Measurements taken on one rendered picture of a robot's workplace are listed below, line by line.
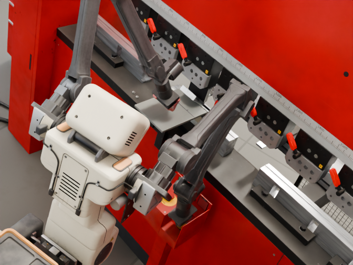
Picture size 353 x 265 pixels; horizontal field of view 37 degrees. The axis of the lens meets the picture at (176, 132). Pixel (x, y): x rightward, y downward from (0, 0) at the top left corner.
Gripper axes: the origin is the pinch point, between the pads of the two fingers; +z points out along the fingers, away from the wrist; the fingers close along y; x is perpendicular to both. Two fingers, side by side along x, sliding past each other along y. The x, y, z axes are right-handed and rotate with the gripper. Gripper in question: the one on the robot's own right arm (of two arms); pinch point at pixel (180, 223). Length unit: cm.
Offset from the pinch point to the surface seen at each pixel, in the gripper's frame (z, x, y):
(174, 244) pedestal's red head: 2.6, -4.1, -7.4
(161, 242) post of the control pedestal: 16.7, 4.7, -5.6
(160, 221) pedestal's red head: -1.6, 5.5, -6.3
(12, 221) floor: 66, 83, -38
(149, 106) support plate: -23.2, 39.9, 17.8
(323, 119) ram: -53, -22, 42
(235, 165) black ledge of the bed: -6.4, 2.6, 33.7
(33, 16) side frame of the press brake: -16, 126, 17
